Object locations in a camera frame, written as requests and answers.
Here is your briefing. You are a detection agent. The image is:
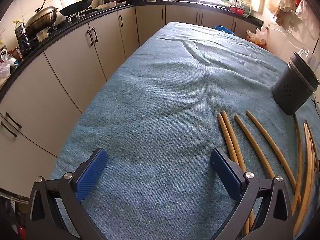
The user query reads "dark grey utensil holder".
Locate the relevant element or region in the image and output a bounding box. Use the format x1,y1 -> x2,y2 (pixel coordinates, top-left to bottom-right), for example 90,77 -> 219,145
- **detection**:
272,52 -> 320,115

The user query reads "dark oil bottle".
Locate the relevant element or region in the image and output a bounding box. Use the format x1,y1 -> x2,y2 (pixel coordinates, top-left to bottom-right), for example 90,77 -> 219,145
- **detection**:
14,19 -> 32,53

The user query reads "wooden chopstick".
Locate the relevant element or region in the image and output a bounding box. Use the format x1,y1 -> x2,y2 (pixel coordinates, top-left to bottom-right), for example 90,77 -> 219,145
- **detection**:
234,114 -> 275,180
246,110 -> 302,204
293,122 -> 315,235
217,113 -> 250,235
221,110 -> 255,230
291,114 -> 304,208

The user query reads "blue plastic bag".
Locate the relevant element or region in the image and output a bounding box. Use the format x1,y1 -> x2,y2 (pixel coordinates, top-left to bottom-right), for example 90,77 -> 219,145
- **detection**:
214,25 -> 235,35

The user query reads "yellow white plastic bag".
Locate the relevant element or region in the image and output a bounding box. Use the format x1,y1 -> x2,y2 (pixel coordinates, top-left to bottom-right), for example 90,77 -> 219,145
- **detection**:
247,27 -> 268,46

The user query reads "glass mug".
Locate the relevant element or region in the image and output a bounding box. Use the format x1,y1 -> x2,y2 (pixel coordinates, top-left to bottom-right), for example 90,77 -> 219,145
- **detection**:
297,48 -> 320,72

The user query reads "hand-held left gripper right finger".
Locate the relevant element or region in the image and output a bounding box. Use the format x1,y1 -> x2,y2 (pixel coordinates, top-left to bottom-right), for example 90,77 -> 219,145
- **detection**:
209,148 -> 294,240

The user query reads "white tray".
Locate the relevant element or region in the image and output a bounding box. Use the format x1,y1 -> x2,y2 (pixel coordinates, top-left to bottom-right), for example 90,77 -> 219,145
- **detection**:
94,1 -> 117,10

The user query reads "brown hanging bag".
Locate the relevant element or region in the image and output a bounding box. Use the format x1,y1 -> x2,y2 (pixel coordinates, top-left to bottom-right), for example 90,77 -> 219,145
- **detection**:
267,0 -> 288,24

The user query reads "gas stove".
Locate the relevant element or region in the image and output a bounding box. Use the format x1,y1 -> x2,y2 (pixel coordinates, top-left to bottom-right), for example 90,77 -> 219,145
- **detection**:
56,7 -> 100,25

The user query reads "black frying pan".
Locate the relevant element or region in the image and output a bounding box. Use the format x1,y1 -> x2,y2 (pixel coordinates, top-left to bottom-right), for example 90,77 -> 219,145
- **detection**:
59,0 -> 102,16

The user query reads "pale hanging plastic bag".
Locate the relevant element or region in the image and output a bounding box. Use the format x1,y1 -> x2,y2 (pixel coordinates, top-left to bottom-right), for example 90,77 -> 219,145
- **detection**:
279,0 -> 298,13

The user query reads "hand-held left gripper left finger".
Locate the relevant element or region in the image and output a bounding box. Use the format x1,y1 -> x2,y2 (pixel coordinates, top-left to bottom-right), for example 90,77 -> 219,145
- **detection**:
25,148 -> 109,240

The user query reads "blue table cloth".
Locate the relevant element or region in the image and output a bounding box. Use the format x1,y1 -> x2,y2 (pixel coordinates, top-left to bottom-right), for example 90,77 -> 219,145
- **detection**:
50,21 -> 320,240

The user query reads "black kitchen countertop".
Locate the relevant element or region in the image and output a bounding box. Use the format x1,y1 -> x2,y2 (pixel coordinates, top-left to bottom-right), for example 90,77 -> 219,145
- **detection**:
0,0 -> 264,103

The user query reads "large hanging plastic bag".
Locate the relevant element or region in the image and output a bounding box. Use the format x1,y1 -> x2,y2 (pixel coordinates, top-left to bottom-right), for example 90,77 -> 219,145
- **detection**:
295,0 -> 320,32

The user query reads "steel wok with lid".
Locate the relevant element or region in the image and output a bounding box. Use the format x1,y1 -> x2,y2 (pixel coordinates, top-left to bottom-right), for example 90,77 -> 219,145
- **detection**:
25,0 -> 59,34

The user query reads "small steel container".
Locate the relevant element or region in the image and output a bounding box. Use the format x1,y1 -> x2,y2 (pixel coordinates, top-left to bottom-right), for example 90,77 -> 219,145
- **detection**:
36,27 -> 49,42

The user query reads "green white container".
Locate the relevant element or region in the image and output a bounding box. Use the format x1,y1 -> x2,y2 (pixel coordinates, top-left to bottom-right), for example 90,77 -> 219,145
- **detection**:
239,0 -> 252,16

